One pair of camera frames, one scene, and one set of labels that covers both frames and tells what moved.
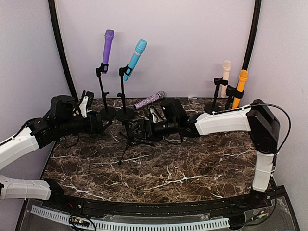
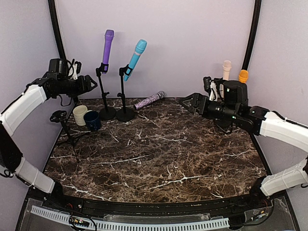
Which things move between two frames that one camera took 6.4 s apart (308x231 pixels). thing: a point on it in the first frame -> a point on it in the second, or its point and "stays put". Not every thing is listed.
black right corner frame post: [253, 36] stays put
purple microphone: [109, 34] stays put
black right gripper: [150, 132] -> [197, 97]
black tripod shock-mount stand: [136, 133] -> [60, 116]
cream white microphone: [227, 66] stays put
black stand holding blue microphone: [123, 115] stays put
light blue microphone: [139, 49] stays put
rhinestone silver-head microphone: [160, 95] stays put
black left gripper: [91, 129] -> [86, 88]
